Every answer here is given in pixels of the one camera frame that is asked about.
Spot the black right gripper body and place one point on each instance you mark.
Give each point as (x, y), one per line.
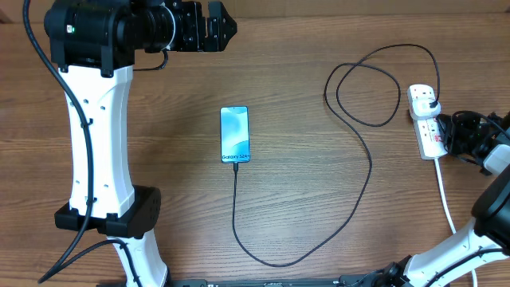
(466, 135)

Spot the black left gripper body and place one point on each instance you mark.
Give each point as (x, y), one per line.
(187, 36)

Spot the white power strip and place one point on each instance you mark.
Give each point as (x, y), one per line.
(428, 136)

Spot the blue Galaxy smartphone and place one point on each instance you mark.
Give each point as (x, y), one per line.
(235, 139)

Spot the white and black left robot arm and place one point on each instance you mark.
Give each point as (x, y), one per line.
(93, 44)

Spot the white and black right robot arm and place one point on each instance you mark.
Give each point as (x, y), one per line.
(484, 239)

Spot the white charger plug adapter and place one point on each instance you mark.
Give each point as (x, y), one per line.
(421, 110)

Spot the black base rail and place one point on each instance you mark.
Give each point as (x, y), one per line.
(344, 280)

